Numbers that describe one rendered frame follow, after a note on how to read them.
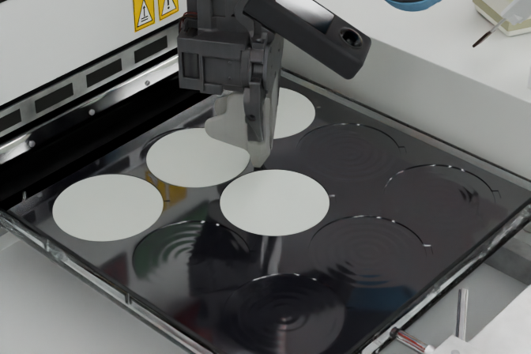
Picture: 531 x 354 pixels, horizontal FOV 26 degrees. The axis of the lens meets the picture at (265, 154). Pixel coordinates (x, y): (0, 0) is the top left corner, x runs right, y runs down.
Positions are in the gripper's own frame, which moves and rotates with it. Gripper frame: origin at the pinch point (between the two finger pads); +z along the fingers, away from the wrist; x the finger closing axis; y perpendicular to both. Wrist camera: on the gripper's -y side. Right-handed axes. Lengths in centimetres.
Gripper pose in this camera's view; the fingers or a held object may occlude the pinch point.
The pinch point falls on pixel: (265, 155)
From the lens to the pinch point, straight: 109.8
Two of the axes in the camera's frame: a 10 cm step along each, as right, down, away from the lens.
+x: -2.2, 5.6, -8.0
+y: -9.7, -1.3, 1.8
